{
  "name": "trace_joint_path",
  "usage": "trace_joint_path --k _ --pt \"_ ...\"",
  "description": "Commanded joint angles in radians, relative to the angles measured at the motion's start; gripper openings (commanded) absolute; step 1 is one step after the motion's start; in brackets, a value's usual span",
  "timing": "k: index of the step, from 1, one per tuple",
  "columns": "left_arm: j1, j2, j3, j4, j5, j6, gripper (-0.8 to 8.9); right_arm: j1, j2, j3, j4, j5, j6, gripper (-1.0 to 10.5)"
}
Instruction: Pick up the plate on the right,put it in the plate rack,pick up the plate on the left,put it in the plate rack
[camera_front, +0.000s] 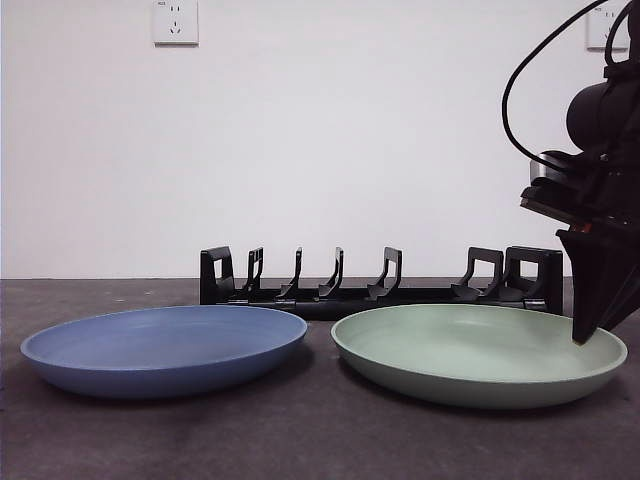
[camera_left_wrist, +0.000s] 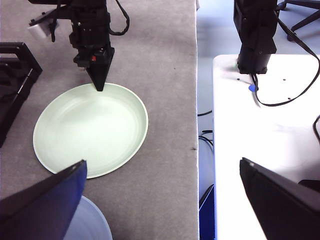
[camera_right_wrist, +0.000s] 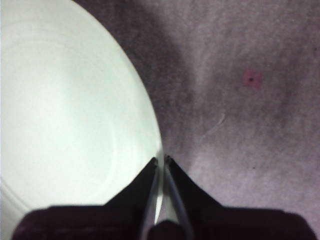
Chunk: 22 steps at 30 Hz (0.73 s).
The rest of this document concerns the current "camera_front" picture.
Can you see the white wall socket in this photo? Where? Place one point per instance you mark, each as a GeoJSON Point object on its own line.
{"type": "Point", "coordinates": [595, 35]}
{"type": "Point", "coordinates": [176, 25]}

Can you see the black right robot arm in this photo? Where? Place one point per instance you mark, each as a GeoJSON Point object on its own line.
{"type": "Point", "coordinates": [595, 115]}

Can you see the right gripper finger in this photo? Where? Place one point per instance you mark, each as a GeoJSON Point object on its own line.
{"type": "Point", "coordinates": [587, 280]}
{"type": "Point", "coordinates": [627, 270]}

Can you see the black plate rack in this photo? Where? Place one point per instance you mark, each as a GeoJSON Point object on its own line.
{"type": "Point", "coordinates": [330, 306]}

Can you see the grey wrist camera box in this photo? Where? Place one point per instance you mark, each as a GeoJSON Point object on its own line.
{"type": "Point", "coordinates": [542, 171]}

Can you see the blue round plate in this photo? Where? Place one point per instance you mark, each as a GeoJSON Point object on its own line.
{"type": "Point", "coordinates": [165, 350]}

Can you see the green round plate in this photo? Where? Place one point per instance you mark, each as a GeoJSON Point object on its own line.
{"type": "Point", "coordinates": [475, 365]}

